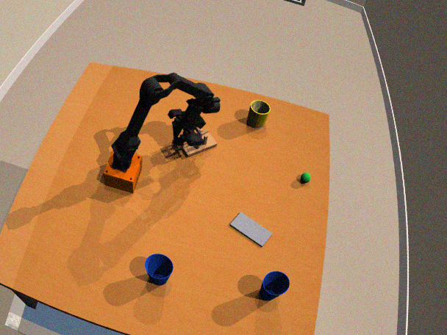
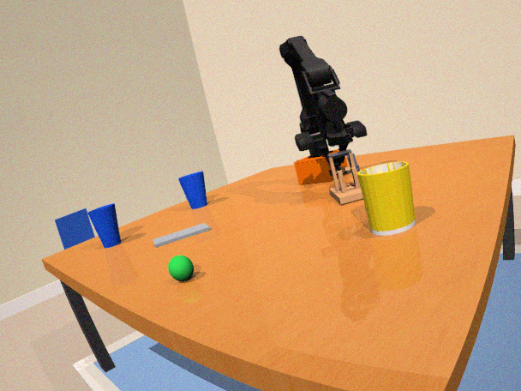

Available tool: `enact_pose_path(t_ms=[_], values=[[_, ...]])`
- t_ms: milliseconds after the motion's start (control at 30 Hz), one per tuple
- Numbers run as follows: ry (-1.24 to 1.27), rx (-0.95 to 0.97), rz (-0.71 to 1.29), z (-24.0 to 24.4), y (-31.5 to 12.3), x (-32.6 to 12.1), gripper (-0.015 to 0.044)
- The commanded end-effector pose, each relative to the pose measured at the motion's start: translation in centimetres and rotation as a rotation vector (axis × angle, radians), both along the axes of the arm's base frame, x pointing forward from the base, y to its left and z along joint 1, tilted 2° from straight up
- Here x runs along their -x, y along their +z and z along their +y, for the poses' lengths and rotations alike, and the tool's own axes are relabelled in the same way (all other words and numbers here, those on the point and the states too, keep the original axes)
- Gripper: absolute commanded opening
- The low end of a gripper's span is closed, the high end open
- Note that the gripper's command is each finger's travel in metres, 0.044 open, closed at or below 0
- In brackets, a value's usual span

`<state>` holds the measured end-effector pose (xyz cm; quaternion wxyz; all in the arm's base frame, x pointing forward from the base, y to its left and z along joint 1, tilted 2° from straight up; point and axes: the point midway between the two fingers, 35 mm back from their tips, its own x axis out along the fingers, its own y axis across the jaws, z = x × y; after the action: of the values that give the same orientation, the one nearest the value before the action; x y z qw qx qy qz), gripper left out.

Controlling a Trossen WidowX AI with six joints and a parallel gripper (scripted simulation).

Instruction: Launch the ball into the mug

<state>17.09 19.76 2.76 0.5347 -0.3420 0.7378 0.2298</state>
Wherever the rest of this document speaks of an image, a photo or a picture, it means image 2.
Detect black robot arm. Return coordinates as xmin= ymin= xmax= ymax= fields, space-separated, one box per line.
xmin=279 ymin=35 xmax=354 ymax=147

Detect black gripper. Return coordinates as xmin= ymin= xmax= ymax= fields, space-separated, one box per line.
xmin=295 ymin=112 xmax=368 ymax=166

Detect yellow cylindrical cup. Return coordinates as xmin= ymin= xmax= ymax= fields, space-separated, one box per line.
xmin=357 ymin=161 xmax=416 ymax=236

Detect dark blue cup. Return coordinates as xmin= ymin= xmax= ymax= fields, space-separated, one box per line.
xmin=178 ymin=171 xmax=207 ymax=209
xmin=88 ymin=203 xmax=121 ymax=249

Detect green ball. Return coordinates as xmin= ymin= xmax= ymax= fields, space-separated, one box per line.
xmin=168 ymin=255 xmax=194 ymax=281

